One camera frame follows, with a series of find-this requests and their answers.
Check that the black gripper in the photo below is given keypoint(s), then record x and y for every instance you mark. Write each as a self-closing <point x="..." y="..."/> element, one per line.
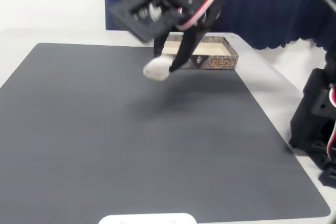
<point x="189" y="38"/>

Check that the small white block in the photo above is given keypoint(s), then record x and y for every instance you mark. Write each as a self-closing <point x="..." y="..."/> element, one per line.
<point x="157" y="69"/>

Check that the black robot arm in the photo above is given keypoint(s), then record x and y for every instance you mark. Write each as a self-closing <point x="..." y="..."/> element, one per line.
<point x="312" y="119"/>

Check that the brown patterned cardboard box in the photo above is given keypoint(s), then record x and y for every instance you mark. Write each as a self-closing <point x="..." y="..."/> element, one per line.
<point x="218" y="61"/>

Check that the navy blue curtain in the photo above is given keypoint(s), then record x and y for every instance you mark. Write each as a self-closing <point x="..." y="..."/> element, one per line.
<point x="262" y="11"/>

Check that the dark gray textured mat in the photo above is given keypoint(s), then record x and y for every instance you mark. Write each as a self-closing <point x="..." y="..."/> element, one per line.
<point x="105" y="129"/>

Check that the white rounded device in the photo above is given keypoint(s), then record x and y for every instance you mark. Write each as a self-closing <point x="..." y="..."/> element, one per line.
<point x="147" y="219"/>

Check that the black table clamp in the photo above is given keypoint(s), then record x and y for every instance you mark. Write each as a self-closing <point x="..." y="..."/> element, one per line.
<point x="328" y="178"/>

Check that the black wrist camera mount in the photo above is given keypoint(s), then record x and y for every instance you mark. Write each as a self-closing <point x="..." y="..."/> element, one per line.
<point x="141" y="22"/>

